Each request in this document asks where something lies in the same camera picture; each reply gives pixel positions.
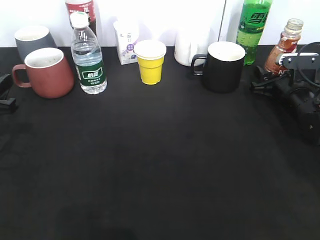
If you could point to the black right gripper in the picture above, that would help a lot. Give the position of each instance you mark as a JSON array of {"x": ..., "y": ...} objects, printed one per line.
[{"x": 281, "y": 86}]

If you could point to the clear water bottle green label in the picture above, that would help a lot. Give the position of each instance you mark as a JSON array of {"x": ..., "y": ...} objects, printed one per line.
[{"x": 87, "y": 55}]

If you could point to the dark cola bottle red label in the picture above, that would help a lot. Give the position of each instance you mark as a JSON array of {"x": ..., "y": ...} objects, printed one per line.
[{"x": 86, "y": 6}]

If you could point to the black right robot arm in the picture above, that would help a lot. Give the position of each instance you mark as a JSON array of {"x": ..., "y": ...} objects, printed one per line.
[{"x": 296, "y": 95}]

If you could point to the grey ceramic mug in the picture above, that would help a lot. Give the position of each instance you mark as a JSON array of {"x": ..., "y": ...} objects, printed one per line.
[{"x": 31, "y": 38}]

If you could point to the white ceramic mug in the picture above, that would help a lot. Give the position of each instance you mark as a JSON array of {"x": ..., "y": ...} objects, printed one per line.
[{"x": 190, "y": 42}]

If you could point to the black ceramic mug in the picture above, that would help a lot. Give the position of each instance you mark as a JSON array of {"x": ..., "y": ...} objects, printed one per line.
[{"x": 221, "y": 68}]

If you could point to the green sprite bottle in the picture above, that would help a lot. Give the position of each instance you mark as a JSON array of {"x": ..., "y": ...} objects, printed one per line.
[{"x": 251, "y": 25}]

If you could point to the red ceramic mug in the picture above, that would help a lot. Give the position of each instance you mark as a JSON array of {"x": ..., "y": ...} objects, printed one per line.
[{"x": 46, "y": 71}]

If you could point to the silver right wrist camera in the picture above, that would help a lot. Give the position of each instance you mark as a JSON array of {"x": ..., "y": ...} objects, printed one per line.
[{"x": 304, "y": 61}]

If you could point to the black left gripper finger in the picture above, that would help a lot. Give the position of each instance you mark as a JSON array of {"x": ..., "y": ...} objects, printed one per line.
[
  {"x": 8, "y": 105},
  {"x": 6, "y": 82}
]

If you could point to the small white milk carton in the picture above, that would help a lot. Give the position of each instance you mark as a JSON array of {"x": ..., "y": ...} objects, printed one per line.
[{"x": 127, "y": 35}]

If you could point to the yellow paper cup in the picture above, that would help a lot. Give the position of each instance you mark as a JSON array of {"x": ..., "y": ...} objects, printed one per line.
[{"x": 150, "y": 57}]

